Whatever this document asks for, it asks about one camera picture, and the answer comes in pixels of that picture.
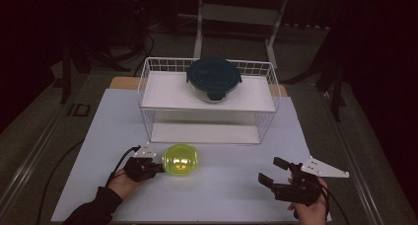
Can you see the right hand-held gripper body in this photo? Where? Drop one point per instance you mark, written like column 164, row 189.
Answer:
column 300, row 185

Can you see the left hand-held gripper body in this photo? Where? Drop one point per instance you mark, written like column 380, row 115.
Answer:
column 142, row 168

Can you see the yellow-green plastic bowl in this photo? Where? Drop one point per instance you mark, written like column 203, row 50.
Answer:
column 180, row 160

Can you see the dark teal lidded food container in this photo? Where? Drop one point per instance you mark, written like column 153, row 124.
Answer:
column 213, row 77

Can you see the person's left hand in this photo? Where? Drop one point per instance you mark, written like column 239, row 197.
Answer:
column 125, row 185

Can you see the person's right hand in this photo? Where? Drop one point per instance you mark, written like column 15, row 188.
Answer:
column 310, row 213

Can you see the white table mat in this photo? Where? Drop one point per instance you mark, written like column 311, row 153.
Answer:
column 213, row 192

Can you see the black floor socket box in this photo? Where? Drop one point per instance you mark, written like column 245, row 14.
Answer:
column 79, row 110

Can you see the black metal stand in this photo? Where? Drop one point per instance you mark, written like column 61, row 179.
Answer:
column 337, row 90

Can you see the white metal desk frame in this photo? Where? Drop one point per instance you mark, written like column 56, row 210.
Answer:
column 240, row 14

